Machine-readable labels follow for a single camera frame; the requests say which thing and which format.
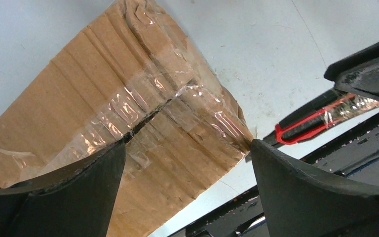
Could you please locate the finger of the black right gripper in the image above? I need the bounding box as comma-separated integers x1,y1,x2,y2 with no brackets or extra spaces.
324,42,379,101

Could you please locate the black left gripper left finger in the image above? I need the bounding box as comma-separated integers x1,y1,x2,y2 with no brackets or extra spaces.
0,141,126,237

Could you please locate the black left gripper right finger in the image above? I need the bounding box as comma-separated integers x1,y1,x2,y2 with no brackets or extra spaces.
250,139,379,237

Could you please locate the red black utility knife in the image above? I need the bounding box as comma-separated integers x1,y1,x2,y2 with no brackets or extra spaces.
263,89,379,148

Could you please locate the brown cardboard express box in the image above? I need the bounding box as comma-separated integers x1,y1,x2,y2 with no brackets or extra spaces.
0,0,253,237

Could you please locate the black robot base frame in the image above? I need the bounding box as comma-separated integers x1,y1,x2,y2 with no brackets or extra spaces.
175,113,379,237

